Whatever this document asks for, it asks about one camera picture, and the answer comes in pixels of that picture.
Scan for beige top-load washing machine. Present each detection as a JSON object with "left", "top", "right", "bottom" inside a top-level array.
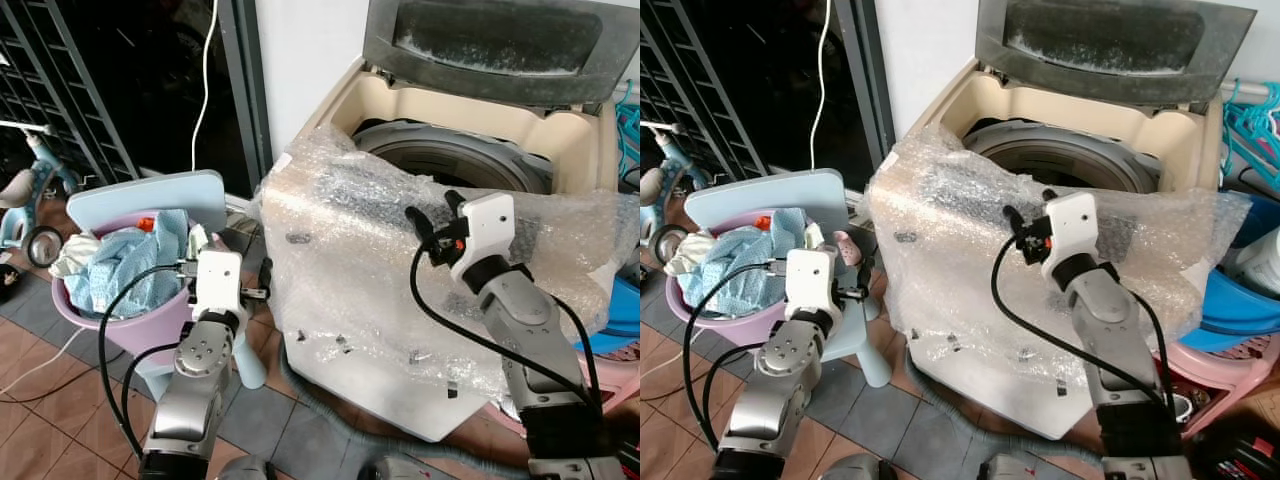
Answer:
[
  {"left": 262, "top": 0, "right": 641, "bottom": 443},
  {"left": 868, "top": 0, "right": 1259, "bottom": 443}
]

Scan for teal clothes hangers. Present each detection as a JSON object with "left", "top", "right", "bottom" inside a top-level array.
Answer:
[
  {"left": 1221, "top": 78, "right": 1280, "bottom": 193},
  {"left": 614, "top": 78, "right": 641, "bottom": 183}
]

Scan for grey washer drum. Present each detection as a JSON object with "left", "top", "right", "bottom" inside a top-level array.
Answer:
[
  {"left": 351, "top": 119, "right": 556, "bottom": 197},
  {"left": 961, "top": 119, "right": 1173, "bottom": 197}
]

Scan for clear bubble wrap sheet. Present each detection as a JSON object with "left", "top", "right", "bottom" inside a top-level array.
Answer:
[
  {"left": 257, "top": 126, "right": 641, "bottom": 403},
  {"left": 865, "top": 123, "right": 1252, "bottom": 403}
]

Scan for light blue cloth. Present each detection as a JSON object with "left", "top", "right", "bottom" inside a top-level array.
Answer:
[
  {"left": 702, "top": 206, "right": 810, "bottom": 314},
  {"left": 64, "top": 208, "right": 192, "bottom": 317}
]

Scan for purple plastic laundry basin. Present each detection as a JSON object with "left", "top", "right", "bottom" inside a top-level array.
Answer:
[
  {"left": 51, "top": 208, "right": 217, "bottom": 357},
  {"left": 664, "top": 208, "right": 803, "bottom": 353}
]

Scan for grey robot left leg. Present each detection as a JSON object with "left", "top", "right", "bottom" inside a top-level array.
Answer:
[{"left": 819, "top": 454, "right": 898, "bottom": 480}]

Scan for grey robot leg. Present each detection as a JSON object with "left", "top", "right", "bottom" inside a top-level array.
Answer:
[
  {"left": 358, "top": 454, "right": 433, "bottom": 480},
  {"left": 978, "top": 454, "right": 1053, "bottom": 480},
  {"left": 819, "top": 454, "right": 898, "bottom": 480}
]

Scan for blue plastic basin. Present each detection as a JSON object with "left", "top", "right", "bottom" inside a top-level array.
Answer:
[
  {"left": 1194, "top": 188, "right": 1280, "bottom": 353},
  {"left": 574, "top": 274, "right": 641, "bottom": 357}
]

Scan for grey washer lid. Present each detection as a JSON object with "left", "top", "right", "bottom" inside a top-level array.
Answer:
[
  {"left": 974, "top": 0, "right": 1258, "bottom": 113},
  {"left": 361, "top": 0, "right": 641, "bottom": 108}
]

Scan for blue children's tricycle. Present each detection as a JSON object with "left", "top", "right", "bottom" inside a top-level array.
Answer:
[
  {"left": 0, "top": 128, "right": 83, "bottom": 271},
  {"left": 640, "top": 128, "right": 713, "bottom": 267}
]

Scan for grey robot right leg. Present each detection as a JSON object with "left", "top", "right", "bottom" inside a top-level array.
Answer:
[
  {"left": 358, "top": 454, "right": 433, "bottom": 480},
  {"left": 978, "top": 454, "right": 1053, "bottom": 480}
]

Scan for black metal grille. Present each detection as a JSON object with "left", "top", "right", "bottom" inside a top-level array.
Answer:
[
  {"left": 640, "top": 0, "right": 758, "bottom": 188},
  {"left": 0, "top": 0, "right": 138, "bottom": 188}
]

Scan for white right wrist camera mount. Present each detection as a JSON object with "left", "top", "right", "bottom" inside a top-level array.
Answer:
[
  {"left": 449, "top": 192, "right": 517, "bottom": 283},
  {"left": 1039, "top": 191, "right": 1100, "bottom": 280}
]

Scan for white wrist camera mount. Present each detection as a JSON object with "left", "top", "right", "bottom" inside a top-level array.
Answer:
[
  {"left": 1039, "top": 191, "right": 1100, "bottom": 280},
  {"left": 191, "top": 250, "right": 245, "bottom": 322},
  {"left": 449, "top": 192, "right": 517, "bottom": 283},
  {"left": 785, "top": 246, "right": 840, "bottom": 318}
]

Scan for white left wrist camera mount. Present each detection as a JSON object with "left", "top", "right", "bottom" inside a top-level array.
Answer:
[
  {"left": 191, "top": 250, "right": 245, "bottom": 322},
  {"left": 785, "top": 246, "right": 840, "bottom": 318}
]

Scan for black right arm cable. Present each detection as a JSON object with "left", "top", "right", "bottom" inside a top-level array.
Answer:
[
  {"left": 411, "top": 238, "right": 604, "bottom": 413},
  {"left": 991, "top": 235, "right": 1179, "bottom": 406}
]

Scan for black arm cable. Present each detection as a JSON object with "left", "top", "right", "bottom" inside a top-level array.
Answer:
[
  {"left": 411, "top": 238, "right": 604, "bottom": 413},
  {"left": 97, "top": 262, "right": 203, "bottom": 463},
  {"left": 682, "top": 260, "right": 793, "bottom": 453},
  {"left": 991, "top": 235, "right": 1179, "bottom": 406}
]

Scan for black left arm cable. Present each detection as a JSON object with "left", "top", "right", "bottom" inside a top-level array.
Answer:
[
  {"left": 682, "top": 260, "right": 793, "bottom": 453},
  {"left": 97, "top": 262, "right": 203, "bottom": 463}
]

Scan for dark door frame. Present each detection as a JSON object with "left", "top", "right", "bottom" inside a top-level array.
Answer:
[
  {"left": 217, "top": 0, "right": 274, "bottom": 198},
  {"left": 834, "top": 0, "right": 898, "bottom": 193}
]

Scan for white floor cable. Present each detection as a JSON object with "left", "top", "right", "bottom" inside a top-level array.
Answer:
[
  {"left": 0, "top": 324, "right": 93, "bottom": 399},
  {"left": 640, "top": 345, "right": 693, "bottom": 386}
]

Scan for hanging white cable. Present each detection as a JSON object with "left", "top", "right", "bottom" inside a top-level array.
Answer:
[
  {"left": 807, "top": 0, "right": 834, "bottom": 173},
  {"left": 189, "top": 0, "right": 220, "bottom": 177}
]

